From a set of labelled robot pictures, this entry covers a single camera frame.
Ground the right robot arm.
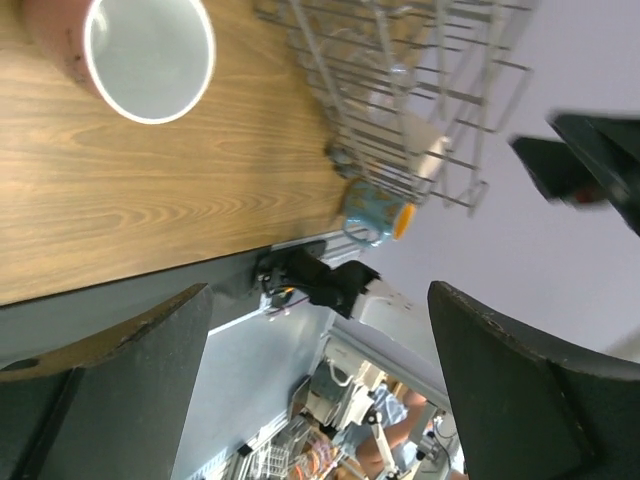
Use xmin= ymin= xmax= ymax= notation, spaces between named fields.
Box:
xmin=300 ymin=112 xmax=639 ymax=359

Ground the person in blue shirt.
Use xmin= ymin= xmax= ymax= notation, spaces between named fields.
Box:
xmin=335 ymin=383 xmax=429 ymax=479

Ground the grey wire dish rack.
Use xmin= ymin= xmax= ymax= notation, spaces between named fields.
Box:
xmin=253 ymin=1 xmax=539 ymax=214

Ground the beige plastic cup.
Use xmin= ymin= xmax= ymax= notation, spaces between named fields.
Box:
xmin=403 ymin=112 xmax=450 ymax=180

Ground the pink patterned mug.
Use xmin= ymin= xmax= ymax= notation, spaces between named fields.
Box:
xmin=21 ymin=0 xmax=216 ymax=125

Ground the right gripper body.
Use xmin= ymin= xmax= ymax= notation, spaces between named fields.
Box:
xmin=509 ymin=136 xmax=608 ymax=208

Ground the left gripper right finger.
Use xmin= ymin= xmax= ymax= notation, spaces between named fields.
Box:
xmin=427 ymin=281 xmax=639 ymax=479

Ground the background white equipment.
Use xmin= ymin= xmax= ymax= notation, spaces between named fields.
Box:
xmin=289 ymin=338 xmax=387 ymax=437

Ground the blue mug orange inside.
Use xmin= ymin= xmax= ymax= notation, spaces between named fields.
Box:
xmin=342 ymin=178 xmax=418 ymax=248

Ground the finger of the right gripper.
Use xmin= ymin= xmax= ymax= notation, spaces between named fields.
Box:
xmin=549 ymin=113 xmax=639 ymax=233

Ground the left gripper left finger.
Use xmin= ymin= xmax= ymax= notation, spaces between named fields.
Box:
xmin=1 ymin=284 xmax=214 ymax=479

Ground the clear plastic cup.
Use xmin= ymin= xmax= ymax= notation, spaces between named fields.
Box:
xmin=339 ymin=49 xmax=416 ymax=125

